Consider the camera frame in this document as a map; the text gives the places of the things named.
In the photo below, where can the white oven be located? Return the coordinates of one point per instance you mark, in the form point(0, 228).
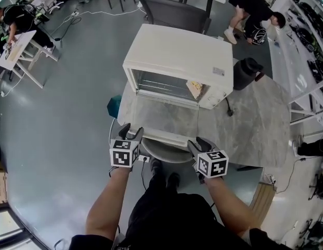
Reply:
point(177, 51)

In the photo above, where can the white shelf rack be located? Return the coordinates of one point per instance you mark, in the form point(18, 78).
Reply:
point(294, 69)

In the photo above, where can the person's black clothing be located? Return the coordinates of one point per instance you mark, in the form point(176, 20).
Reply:
point(172, 217)

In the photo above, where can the white power strip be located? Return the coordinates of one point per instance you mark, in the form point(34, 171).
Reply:
point(270, 180)
point(144, 159)

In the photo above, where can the person's black shoe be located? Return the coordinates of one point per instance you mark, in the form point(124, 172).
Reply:
point(173, 180)
point(156, 167)

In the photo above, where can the grey marble table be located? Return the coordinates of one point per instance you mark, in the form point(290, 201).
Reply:
point(250, 129)

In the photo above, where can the person's right black shoe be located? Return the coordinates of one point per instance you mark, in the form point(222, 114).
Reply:
point(173, 180)

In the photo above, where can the person's left forearm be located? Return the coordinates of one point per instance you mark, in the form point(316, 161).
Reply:
point(106, 204)

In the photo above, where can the teal waste bin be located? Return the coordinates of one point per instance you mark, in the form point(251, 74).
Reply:
point(113, 105)

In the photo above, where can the grey upholstered chair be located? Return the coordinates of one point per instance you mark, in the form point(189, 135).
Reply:
point(166, 152)

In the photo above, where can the metal oven rack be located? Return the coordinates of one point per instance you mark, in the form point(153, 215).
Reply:
point(164, 83)

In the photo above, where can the tan wooden board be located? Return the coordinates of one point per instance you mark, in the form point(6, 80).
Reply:
point(261, 203)

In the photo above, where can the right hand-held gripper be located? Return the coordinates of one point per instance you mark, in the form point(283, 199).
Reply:
point(212, 164)

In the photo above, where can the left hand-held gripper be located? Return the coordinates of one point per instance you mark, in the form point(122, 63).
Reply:
point(122, 156)

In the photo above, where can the glass oven door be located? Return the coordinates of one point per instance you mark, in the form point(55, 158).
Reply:
point(164, 137)

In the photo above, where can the person's right forearm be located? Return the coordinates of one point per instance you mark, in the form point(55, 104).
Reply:
point(229, 204)

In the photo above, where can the person's left black shoe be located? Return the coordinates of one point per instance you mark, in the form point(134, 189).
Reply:
point(156, 167)

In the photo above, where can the printed cardboard box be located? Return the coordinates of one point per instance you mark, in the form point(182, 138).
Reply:
point(0, 187)

